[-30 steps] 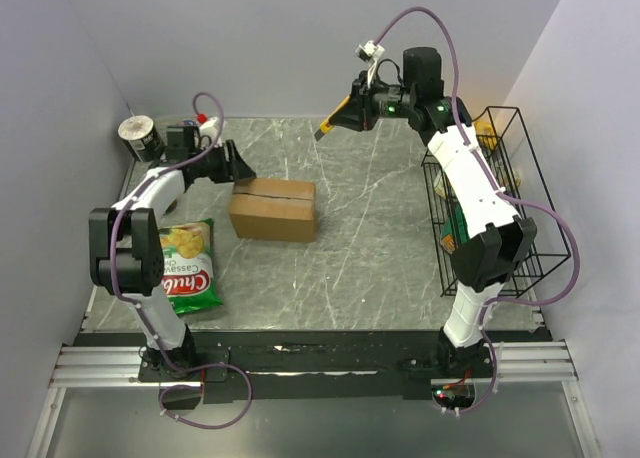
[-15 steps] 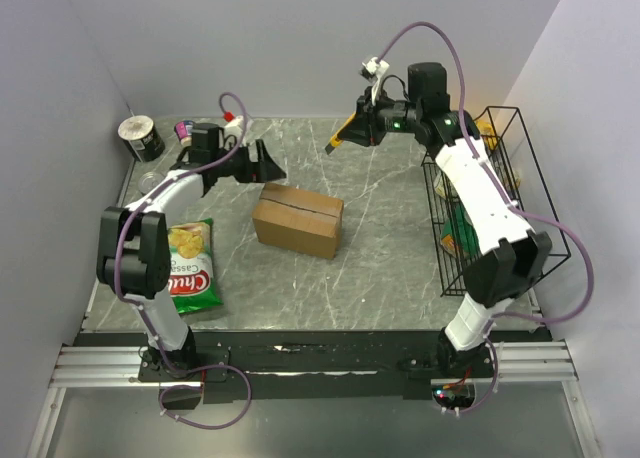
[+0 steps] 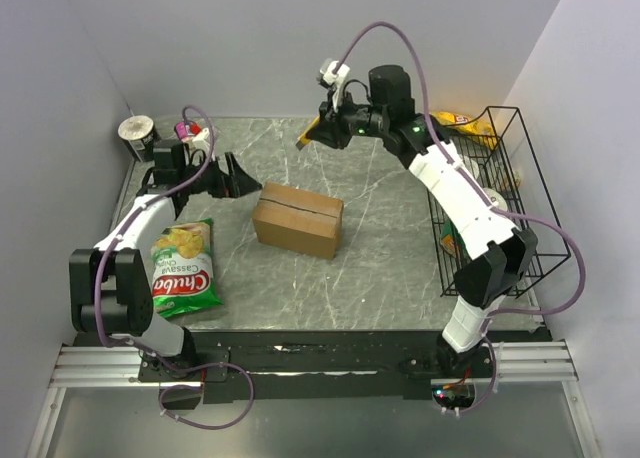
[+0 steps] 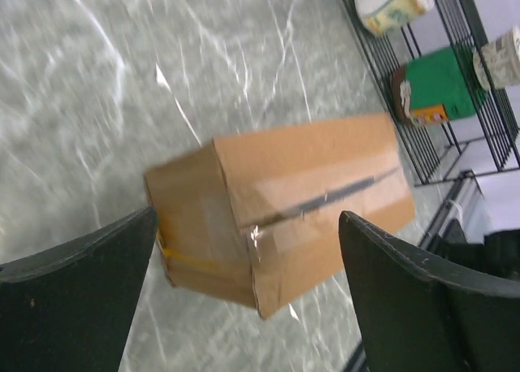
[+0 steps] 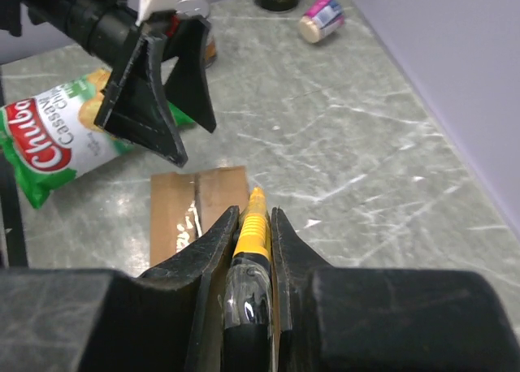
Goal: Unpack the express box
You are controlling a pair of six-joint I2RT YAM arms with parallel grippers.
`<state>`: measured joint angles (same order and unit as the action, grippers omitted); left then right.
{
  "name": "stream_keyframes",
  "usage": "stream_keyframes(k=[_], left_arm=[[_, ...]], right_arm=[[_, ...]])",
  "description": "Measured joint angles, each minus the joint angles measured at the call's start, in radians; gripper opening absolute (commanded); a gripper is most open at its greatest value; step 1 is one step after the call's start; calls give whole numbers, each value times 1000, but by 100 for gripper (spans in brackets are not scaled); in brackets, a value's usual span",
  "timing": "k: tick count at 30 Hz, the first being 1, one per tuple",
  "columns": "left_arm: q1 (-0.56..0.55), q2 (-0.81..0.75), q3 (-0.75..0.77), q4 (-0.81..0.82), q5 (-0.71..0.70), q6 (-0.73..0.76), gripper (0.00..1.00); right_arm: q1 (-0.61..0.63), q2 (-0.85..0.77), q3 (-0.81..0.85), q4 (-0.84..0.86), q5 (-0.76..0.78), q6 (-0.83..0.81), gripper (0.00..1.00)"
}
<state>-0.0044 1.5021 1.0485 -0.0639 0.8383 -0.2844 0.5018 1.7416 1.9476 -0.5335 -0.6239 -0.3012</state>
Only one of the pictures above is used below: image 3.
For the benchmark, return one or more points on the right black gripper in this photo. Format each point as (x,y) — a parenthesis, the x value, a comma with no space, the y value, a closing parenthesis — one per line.
(328,129)

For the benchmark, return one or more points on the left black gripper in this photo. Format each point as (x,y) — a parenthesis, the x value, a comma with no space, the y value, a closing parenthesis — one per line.
(236,184)

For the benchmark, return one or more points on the yellow utility knife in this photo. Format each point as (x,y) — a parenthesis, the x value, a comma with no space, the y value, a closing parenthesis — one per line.
(306,137)

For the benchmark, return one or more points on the brown cardboard express box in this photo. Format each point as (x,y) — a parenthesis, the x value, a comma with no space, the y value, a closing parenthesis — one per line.
(298,220)

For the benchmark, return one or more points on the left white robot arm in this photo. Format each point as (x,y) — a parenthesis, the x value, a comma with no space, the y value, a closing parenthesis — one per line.
(109,289)

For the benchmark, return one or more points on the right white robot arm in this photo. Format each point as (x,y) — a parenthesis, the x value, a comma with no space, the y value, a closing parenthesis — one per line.
(499,252)

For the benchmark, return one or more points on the purple yogurt cup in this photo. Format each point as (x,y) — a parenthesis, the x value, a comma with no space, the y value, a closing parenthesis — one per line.
(186,130)

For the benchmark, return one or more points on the green Chuba chips bag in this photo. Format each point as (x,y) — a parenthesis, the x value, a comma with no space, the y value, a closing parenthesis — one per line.
(183,279)

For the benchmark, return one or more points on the black cylindrical snack can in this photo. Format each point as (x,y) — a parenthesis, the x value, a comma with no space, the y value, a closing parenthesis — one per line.
(139,135)

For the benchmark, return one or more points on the yellow chips bag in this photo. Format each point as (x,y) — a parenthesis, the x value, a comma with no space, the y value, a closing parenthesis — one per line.
(477,129)

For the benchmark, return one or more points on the green packet in rack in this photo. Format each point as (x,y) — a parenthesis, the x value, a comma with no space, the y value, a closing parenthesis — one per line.
(451,240)

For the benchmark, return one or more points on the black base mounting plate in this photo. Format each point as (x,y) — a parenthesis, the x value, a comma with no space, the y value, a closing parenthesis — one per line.
(320,364)

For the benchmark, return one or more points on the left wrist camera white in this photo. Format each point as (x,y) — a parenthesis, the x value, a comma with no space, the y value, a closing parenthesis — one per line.
(198,138)

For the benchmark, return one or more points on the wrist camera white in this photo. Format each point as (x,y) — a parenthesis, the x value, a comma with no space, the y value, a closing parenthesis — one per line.
(332,74)
(198,138)

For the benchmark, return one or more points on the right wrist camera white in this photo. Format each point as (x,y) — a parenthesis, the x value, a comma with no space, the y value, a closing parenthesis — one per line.
(332,74)

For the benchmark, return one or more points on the aluminium rail frame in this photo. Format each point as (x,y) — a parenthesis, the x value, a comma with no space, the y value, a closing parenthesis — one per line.
(118,367)

